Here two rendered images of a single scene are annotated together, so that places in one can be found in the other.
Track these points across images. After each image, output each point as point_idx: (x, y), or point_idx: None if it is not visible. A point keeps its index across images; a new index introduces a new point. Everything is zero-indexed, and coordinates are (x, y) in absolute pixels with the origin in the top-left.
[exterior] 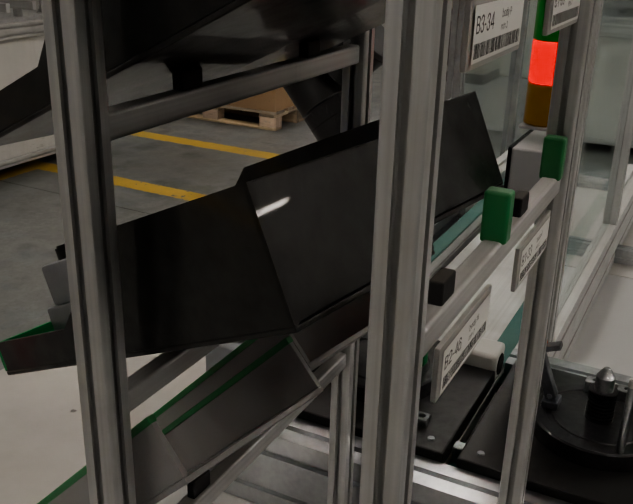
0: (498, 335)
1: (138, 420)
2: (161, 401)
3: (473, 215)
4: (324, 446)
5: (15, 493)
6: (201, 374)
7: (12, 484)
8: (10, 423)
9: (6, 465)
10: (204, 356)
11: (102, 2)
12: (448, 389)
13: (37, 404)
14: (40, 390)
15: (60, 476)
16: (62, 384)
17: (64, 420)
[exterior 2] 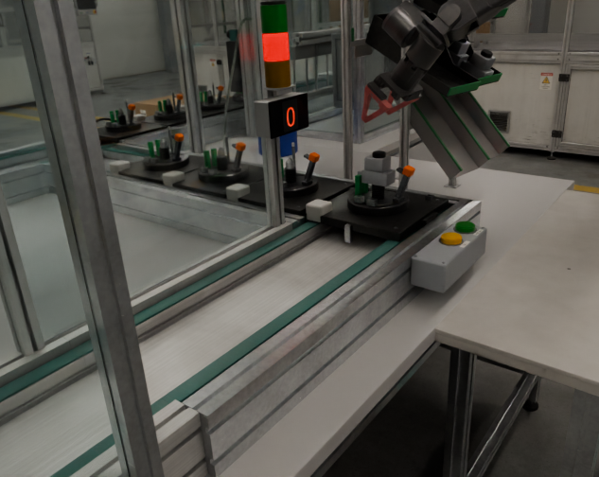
0: (278, 264)
1: (521, 263)
2: (514, 273)
3: (176, 392)
4: (409, 190)
5: (558, 237)
6: (497, 289)
7: (564, 239)
8: None
9: (577, 246)
10: (502, 302)
11: None
12: (345, 200)
13: (597, 273)
14: None
15: (542, 241)
16: (595, 284)
17: (569, 264)
